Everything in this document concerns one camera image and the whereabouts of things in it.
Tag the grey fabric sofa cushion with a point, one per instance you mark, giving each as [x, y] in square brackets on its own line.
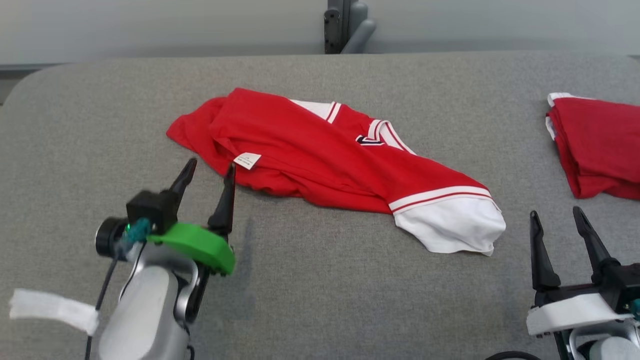
[350, 300]

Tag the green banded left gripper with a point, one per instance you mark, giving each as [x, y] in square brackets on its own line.
[200, 242]

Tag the red jersey with white sleeves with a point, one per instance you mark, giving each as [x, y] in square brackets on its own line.
[310, 160]

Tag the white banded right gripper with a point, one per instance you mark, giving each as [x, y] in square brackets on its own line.
[575, 312]

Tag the red and white shirt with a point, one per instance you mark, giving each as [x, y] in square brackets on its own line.
[600, 145]

